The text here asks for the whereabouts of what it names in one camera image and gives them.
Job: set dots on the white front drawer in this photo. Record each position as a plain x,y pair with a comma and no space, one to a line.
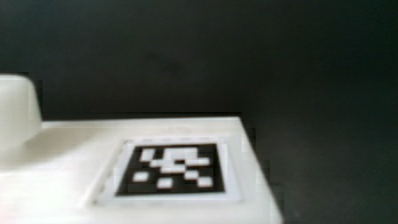
140,171

